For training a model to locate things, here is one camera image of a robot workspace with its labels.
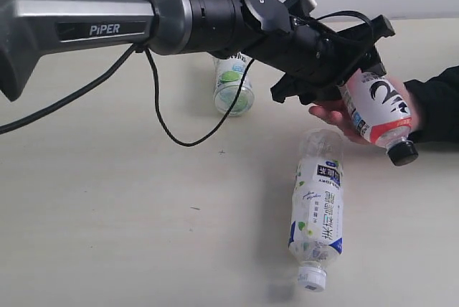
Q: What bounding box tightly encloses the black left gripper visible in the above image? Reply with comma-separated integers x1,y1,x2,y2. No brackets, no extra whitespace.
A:
247,16,387,105

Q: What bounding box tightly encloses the pink drink bottle black cap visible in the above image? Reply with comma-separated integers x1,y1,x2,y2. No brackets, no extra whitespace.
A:
339,70,418,166

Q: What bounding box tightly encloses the green lime label bottle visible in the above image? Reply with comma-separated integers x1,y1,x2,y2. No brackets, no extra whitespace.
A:
213,52,255,117

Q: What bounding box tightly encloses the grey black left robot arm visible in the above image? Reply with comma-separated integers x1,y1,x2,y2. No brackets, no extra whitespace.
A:
1,0,394,104

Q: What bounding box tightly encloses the clear bottle blue white label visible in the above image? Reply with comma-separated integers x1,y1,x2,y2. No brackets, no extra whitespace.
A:
288,129,344,293

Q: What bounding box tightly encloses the person's open hand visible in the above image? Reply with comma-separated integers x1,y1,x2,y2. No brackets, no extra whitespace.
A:
308,79,426,146

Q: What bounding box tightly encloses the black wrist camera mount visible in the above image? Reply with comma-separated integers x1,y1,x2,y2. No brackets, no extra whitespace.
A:
283,0,395,45

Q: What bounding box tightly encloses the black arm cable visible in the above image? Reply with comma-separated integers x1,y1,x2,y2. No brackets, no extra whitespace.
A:
0,0,374,147

